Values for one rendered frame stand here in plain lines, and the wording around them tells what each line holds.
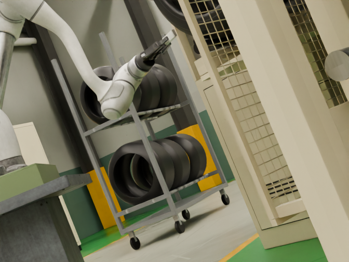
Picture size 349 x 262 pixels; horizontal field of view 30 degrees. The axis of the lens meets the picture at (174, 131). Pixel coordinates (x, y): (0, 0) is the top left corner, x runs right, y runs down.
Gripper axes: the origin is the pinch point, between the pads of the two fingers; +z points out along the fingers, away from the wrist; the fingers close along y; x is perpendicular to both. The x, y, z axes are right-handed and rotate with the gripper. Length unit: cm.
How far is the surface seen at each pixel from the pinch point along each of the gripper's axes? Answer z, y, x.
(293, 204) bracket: 66, -61, 78
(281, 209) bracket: 62, -61, 78
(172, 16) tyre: 17.8, -12.3, 0.2
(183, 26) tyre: 19.9, -12.0, 5.8
